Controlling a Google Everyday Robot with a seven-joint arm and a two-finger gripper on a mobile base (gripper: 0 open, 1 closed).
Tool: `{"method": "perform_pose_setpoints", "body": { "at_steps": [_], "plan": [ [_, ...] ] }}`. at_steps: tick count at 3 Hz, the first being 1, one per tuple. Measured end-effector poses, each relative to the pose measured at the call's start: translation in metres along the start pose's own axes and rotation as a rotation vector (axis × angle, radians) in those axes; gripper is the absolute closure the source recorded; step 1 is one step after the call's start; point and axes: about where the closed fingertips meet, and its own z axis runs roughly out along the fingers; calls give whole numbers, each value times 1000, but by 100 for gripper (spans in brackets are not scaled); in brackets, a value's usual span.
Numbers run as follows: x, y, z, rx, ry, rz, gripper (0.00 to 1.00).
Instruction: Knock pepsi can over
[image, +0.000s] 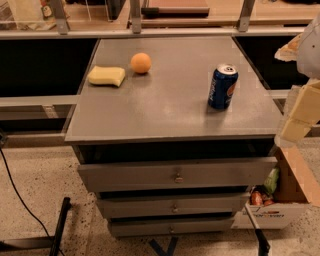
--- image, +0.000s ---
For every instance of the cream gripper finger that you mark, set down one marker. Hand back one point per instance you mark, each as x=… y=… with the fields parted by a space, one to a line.
x=304 y=114
x=289 y=51

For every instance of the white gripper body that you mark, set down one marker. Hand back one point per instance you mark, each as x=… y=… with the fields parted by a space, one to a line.
x=310 y=53

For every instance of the blue pepsi can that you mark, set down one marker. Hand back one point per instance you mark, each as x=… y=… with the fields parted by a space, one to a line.
x=223 y=83

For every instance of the cardboard box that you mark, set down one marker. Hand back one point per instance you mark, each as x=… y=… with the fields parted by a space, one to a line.
x=297 y=190

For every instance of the green snack bag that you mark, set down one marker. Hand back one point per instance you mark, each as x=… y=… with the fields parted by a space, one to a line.
x=270 y=184

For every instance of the top grey drawer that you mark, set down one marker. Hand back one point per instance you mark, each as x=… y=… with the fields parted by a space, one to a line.
x=176 y=174

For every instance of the grey drawer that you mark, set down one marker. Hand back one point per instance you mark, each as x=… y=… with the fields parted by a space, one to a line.
x=168 y=227
x=176 y=174
x=171 y=205

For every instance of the red snack packets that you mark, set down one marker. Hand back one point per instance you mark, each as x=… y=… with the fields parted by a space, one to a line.
x=260 y=199

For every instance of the middle grey drawer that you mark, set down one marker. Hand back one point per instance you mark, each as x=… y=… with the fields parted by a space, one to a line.
x=171 y=205

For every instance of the black stand leg right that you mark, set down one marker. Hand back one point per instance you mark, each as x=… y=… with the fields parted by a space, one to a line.
x=263 y=244

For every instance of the black stand leg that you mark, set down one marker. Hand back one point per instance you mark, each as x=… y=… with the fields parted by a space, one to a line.
x=66 y=205
x=263 y=244

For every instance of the bottom grey drawer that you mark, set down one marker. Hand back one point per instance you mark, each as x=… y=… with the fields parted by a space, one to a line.
x=168 y=227

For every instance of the orange fruit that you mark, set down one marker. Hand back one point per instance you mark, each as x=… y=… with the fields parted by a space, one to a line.
x=141 y=63

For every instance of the grey drawer cabinet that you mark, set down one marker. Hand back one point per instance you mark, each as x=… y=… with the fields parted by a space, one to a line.
x=164 y=115

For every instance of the yellow sponge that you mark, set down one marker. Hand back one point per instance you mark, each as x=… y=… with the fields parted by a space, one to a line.
x=106 y=75

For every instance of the blue tape cross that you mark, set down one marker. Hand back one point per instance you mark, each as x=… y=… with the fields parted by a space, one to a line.
x=168 y=250

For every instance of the bottle with label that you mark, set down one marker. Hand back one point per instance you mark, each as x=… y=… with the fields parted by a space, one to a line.
x=46 y=9

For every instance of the black stand leg left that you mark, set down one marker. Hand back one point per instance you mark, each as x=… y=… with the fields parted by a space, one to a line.
x=66 y=205

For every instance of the metal railing frame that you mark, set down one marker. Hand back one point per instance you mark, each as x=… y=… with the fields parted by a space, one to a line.
x=22 y=19

